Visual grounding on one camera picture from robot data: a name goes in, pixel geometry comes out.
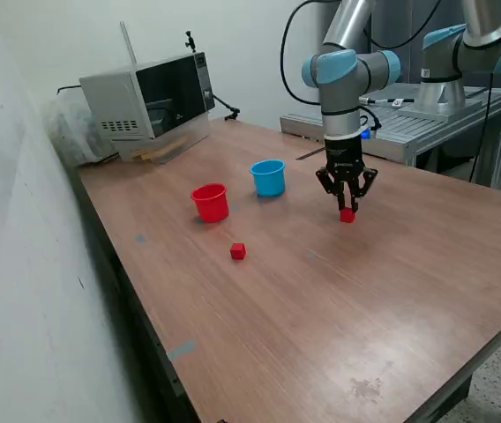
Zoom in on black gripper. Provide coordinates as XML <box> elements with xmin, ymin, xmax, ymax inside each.
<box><xmin>315</xmin><ymin>134</ymin><xmax>379</xmax><ymax>213</ymax></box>

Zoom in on black tape strip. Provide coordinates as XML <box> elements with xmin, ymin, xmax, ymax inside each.
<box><xmin>295</xmin><ymin>147</ymin><xmax>325</xmax><ymax>162</ymax></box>

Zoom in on light blue plastic cup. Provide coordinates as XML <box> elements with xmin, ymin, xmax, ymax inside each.
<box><xmin>249</xmin><ymin>159</ymin><xmax>287</xmax><ymax>198</ymax></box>

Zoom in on aluminium robot mounting table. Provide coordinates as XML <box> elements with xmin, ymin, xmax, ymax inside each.
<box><xmin>280</xmin><ymin>81</ymin><xmax>501</xmax><ymax>190</ymax></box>

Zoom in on red plastic cup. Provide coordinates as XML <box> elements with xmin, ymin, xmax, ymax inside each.
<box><xmin>190</xmin><ymin>182</ymin><xmax>230</xmax><ymax>224</ymax></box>

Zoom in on clear plastic box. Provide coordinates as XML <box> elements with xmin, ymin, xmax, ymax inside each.
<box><xmin>111</xmin><ymin>112</ymin><xmax>212</xmax><ymax>165</ymax></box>

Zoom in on dark grey curtain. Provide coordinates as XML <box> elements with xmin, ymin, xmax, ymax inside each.
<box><xmin>318</xmin><ymin>0</ymin><xmax>501</xmax><ymax>174</ymax></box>

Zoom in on wooden sticks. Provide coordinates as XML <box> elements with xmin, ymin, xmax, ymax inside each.
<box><xmin>131</xmin><ymin>136</ymin><xmax>190</xmax><ymax>162</ymax></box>

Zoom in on long grey tape piece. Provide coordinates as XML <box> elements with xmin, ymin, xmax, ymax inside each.
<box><xmin>165</xmin><ymin>338</ymin><xmax>198</xmax><ymax>363</ymax></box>

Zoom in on silver microwave oven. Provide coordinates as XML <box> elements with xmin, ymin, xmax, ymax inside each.
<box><xmin>78</xmin><ymin>51</ymin><xmax>216</xmax><ymax>142</ymax></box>

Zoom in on white upright rod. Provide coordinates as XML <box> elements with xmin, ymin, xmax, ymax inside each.
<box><xmin>120</xmin><ymin>20</ymin><xmax>138</xmax><ymax>65</ymax></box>

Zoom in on translucent plastic bag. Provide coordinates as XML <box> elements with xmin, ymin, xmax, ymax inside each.
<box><xmin>41</xmin><ymin>94</ymin><xmax>119</xmax><ymax>167</ymax></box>

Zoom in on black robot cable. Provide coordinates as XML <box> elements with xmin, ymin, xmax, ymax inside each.
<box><xmin>468</xmin><ymin>72</ymin><xmax>495</xmax><ymax>182</ymax></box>

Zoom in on black arm-mounted cable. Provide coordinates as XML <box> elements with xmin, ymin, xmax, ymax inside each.
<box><xmin>280</xmin><ymin>0</ymin><xmax>445</xmax><ymax>107</ymax></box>

